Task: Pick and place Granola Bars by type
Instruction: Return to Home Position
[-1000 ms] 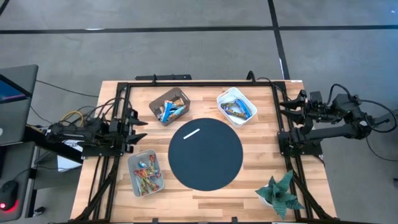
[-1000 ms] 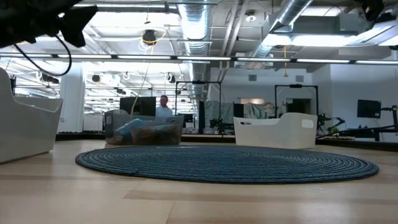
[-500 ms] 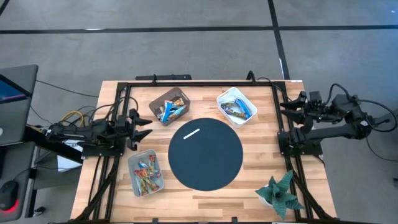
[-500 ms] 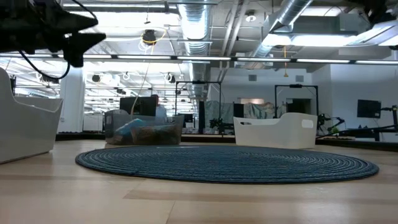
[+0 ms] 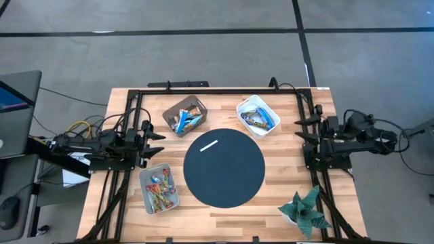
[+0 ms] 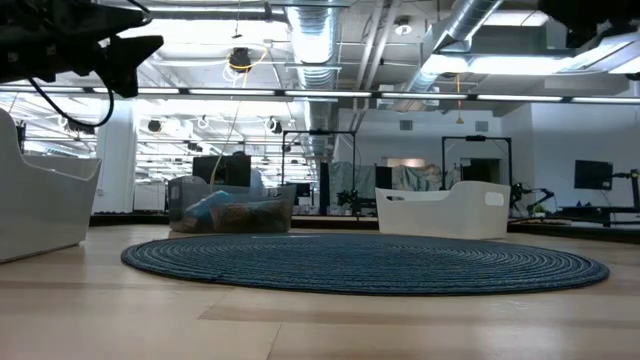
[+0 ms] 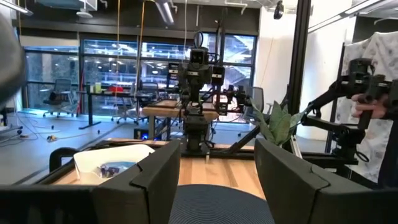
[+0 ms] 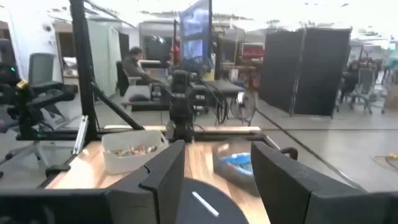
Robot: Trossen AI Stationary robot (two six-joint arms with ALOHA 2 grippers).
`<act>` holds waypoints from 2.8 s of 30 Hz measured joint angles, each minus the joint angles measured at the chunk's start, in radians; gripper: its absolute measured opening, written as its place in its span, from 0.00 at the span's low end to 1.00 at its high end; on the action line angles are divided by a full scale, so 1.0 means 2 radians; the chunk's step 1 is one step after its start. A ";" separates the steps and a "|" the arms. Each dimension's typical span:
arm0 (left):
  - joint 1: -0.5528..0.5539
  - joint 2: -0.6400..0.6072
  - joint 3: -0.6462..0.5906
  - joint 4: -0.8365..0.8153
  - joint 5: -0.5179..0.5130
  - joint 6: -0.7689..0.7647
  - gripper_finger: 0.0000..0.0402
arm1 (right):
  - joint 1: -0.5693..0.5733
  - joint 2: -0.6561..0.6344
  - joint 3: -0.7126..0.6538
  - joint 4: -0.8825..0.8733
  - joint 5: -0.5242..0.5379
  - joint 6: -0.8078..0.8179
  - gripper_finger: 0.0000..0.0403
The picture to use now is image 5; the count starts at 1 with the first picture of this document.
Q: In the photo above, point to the blue and red granola bar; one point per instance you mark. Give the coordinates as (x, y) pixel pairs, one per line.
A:
(171, 188)
(154, 178)

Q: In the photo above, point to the white plant pot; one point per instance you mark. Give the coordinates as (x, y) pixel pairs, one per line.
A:
(288, 220)

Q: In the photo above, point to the small black plug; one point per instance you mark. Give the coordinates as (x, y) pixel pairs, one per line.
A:
(43, 229)

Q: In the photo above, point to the red and green granola bar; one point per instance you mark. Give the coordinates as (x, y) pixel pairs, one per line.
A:
(165, 178)
(161, 202)

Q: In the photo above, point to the white tape strip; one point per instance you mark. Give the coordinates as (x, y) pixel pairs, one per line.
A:
(209, 145)

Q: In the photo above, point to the blue wrapper granola bar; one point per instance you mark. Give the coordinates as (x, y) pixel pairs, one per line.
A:
(266, 118)
(183, 121)

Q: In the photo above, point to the dark blue round woven mat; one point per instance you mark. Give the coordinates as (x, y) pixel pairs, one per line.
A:
(223, 176)

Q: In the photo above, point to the grey desk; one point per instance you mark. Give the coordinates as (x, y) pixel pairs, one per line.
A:
(27, 189)

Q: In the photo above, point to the grey stand base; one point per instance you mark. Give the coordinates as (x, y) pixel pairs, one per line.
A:
(420, 128)

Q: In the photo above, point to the orange wrapper granola bar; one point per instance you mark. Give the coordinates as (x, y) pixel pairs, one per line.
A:
(155, 189)

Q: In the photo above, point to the black desk beam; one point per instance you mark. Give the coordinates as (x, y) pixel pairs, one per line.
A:
(61, 162)

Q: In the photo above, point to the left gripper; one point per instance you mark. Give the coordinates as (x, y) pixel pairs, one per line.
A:
(135, 144)

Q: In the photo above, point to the green artificial succulent plant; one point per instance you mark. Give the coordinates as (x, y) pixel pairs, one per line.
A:
(303, 211)

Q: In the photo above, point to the black aluminium table frame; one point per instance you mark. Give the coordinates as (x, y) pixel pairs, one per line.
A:
(220, 91)

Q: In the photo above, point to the grey laptop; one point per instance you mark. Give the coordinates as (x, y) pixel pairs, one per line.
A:
(20, 128)

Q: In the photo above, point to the orange and brown granola bar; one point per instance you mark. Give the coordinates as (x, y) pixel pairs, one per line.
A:
(194, 112)

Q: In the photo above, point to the black bar mount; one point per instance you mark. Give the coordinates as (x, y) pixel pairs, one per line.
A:
(178, 84)

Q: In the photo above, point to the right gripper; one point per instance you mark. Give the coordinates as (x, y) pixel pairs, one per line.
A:
(329, 130)

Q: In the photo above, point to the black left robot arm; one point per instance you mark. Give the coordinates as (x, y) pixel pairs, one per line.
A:
(84, 147)

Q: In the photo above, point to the black computer mouse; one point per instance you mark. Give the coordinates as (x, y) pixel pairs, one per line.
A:
(8, 211)

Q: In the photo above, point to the white plastic bin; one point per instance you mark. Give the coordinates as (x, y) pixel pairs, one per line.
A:
(254, 133)

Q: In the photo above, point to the light grey plastic bin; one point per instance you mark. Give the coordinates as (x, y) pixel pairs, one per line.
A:
(145, 173)

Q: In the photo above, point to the white paper sheet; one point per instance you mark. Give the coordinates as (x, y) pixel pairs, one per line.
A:
(73, 176)

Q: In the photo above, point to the brown and blue granola bar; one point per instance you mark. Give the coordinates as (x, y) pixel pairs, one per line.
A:
(257, 123)
(249, 114)

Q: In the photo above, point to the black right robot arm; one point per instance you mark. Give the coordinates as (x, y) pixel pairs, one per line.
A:
(356, 145)

